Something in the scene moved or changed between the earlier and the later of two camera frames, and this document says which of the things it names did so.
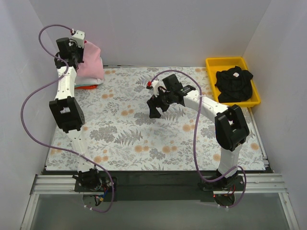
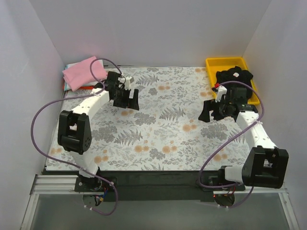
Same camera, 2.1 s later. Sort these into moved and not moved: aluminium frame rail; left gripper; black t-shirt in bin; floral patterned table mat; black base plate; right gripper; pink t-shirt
Moved: pink t-shirt; right gripper; left gripper
Not moved: black base plate; floral patterned table mat; black t-shirt in bin; aluminium frame rail
